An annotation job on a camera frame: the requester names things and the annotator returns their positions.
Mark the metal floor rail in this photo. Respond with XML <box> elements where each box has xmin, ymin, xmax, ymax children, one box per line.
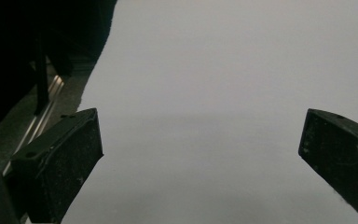
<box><xmin>2</xmin><ymin>74</ymin><xmax>65</xmax><ymax>175</ymax></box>

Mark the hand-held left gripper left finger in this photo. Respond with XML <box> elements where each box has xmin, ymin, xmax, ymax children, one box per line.
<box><xmin>5</xmin><ymin>107</ymin><xmax>104</xmax><ymax>224</ymax></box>

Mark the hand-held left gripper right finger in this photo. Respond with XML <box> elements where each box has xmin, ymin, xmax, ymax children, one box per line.
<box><xmin>297</xmin><ymin>108</ymin><xmax>358</xmax><ymax>224</ymax></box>

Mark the black stand pole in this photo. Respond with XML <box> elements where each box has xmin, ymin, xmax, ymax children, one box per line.
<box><xmin>33</xmin><ymin>34</ymin><xmax>50</xmax><ymax>116</ymax></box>

